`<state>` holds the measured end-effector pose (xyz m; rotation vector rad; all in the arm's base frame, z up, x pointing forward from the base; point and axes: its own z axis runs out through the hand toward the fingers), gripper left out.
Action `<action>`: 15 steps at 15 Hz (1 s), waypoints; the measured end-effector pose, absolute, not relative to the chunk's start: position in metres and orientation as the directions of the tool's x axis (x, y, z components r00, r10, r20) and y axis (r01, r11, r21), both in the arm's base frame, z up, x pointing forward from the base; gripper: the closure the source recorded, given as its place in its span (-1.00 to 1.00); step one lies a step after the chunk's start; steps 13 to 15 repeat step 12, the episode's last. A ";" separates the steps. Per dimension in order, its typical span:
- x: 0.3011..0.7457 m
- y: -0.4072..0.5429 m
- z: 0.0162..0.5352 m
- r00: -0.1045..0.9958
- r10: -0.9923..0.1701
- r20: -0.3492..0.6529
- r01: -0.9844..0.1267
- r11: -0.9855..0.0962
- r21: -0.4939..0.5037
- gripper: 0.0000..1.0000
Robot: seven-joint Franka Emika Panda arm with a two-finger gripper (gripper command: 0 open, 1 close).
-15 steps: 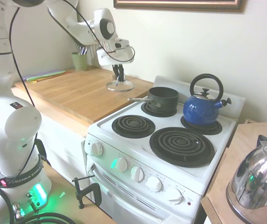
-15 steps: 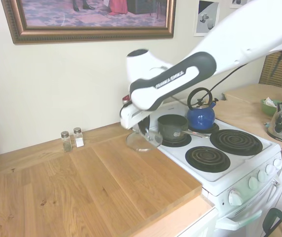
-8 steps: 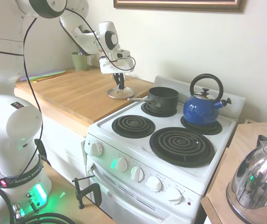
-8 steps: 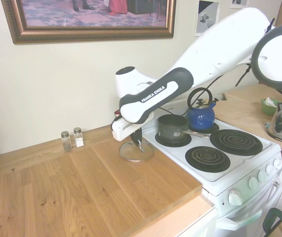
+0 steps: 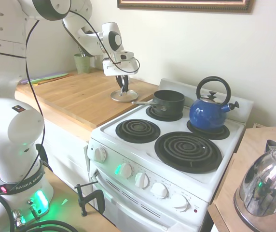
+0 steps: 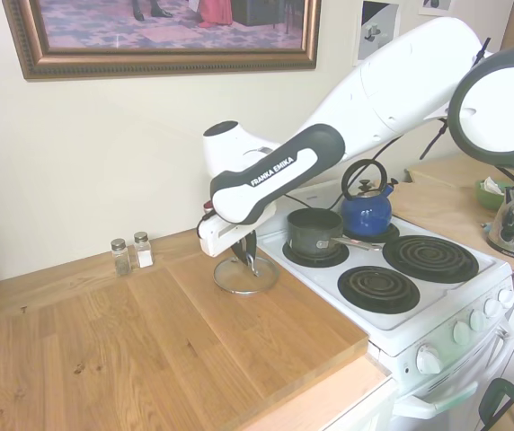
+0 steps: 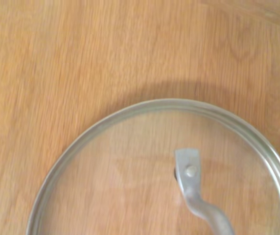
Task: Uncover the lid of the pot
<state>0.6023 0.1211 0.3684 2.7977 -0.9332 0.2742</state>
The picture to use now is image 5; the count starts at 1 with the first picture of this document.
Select white electric stove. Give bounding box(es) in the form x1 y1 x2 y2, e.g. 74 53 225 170
87 77 254 232

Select black C-clamp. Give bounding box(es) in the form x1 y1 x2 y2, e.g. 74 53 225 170
76 183 105 218

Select small black coil burner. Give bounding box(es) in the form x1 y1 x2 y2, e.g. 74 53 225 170
145 105 184 121
186 119 230 141
115 118 161 143

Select orange knife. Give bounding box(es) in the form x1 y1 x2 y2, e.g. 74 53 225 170
37 74 75 86

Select purple knife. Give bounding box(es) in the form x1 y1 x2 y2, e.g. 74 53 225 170
21 78 44 85

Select pale green cup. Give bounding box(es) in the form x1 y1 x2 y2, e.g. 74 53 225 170
73 52 91 74

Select green knife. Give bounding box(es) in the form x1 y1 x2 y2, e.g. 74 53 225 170
28 72 69 85

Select white base cabinet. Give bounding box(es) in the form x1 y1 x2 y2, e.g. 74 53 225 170
43 118 93 208

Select white drawer cabinet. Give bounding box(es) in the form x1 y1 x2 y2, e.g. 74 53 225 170
0 0 29 58

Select white stove knob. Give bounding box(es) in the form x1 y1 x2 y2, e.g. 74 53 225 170
117 163 133 178
170 193 191 211
150 182 169 199
135 172 150 189
93 145 107 163

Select steel pot lid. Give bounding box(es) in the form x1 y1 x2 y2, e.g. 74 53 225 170
110 88 138 103

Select wooden butcher block board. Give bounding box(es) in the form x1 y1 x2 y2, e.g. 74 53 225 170
14 69 160 129

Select long black arm cable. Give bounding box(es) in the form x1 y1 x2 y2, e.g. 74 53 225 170
25 20 46 174

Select shiny steel electric kettle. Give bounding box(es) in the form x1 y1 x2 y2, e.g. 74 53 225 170
233 139 276 230

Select gold framed painting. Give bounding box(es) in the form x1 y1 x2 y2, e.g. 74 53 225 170
117 0 256 13

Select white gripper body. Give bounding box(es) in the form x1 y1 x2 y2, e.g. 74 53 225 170
102 49 140 77

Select blue stovetop kettle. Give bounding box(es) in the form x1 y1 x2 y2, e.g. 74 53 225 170
188 76 240 133

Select large black coil burner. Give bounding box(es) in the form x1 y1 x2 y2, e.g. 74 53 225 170
154 131 223 174

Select black saucepan with steel handle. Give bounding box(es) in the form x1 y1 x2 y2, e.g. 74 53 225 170
131 89 186 116

